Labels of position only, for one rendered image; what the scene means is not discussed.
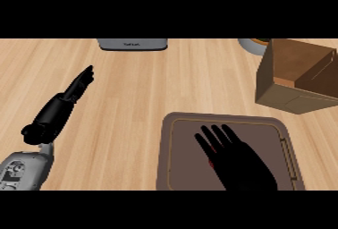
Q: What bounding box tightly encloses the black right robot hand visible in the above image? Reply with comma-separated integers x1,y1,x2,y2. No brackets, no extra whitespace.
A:
193,123,280,191

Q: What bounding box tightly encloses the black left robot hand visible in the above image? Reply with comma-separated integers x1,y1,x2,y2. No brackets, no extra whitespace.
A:
19,64,96,146

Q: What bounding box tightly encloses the brown tray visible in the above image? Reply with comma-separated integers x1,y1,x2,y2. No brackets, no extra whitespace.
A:
155,111,307,191

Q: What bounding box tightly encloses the grey appliance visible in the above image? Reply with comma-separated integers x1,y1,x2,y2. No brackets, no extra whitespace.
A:
94,38,169,52

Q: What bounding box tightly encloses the grey plant pot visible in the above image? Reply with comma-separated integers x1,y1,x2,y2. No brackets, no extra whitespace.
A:
237,38,271,57

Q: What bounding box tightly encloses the brown cardboard box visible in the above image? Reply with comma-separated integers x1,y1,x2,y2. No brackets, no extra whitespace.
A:
254,38,338,115

